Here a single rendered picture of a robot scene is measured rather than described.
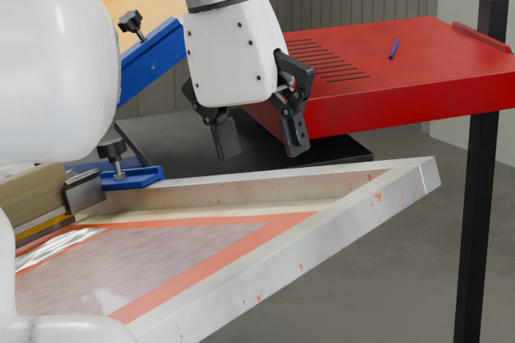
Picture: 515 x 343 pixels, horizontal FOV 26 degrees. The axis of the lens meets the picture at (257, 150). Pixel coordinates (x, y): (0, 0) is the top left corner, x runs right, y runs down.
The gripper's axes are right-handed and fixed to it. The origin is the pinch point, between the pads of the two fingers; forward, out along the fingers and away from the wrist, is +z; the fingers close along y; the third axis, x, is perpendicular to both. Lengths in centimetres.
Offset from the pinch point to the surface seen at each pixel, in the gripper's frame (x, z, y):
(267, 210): 21.3, 14.6, -21.0
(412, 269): 220, 109, -143
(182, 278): -2.1, 14.0, -14.7
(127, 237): 12.5, 14.8, -38.9
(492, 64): 132, 22, -46
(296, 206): 22.3, 14.5, -16.6
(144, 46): 55, -5, -70
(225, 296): -12.2, 11.1, 1.6
